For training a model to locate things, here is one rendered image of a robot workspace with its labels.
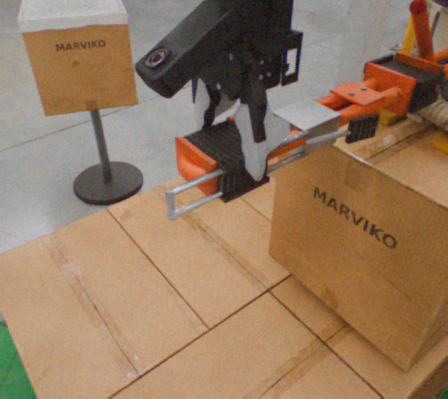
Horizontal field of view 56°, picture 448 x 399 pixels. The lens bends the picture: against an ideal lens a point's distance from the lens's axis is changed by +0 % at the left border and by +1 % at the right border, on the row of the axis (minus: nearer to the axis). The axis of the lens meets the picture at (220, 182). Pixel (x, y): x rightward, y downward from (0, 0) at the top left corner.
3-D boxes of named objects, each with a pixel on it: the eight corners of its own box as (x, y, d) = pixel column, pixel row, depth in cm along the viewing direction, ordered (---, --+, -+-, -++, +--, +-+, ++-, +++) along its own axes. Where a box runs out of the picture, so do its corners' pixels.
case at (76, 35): (47, 66, 226) (26, -15, 202) (123, 58, 235) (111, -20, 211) (44, 117, 180) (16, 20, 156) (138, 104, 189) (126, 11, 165)
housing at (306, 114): (302, 124, 62) (306, 96, 59) (338, 143, 57) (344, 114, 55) (266, 139, 58) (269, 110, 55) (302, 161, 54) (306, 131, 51)
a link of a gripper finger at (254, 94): (276, 140, 42) (258, 50, 39) (265, 145, 41) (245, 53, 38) (248, 138, 46) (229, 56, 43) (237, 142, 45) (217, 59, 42)
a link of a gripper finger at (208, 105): (236, 133, 55) (256, 80, 48) (199, 148, 52) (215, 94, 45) (222, 117, 56) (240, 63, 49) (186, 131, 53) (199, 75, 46)
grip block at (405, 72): (385, 82, 73) (394, 49, 70) (438, 103, 67) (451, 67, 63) (354, 95, 69) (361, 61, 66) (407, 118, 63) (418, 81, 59)
